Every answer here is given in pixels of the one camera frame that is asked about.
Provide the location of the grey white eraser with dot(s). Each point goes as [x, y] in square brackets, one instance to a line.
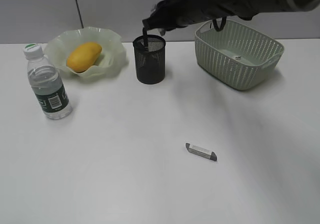
[199, 151]

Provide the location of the clear water bottle green label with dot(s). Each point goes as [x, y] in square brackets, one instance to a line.
[46, 83]

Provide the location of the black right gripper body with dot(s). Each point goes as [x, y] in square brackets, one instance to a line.
[169, 15]

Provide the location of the white waste paper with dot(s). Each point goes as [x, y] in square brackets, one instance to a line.
[237, 57]

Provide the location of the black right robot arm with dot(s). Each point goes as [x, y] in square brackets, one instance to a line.
[247, 9]

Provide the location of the yellow mango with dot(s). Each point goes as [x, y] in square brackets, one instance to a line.
[84, 56]

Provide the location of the black marker pen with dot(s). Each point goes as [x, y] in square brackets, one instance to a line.
[145, 37]

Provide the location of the black mesh pen holder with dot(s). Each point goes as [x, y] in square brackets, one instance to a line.
[150, 61]

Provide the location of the pale green plastic basket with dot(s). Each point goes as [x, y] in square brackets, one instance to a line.
[214, 52]

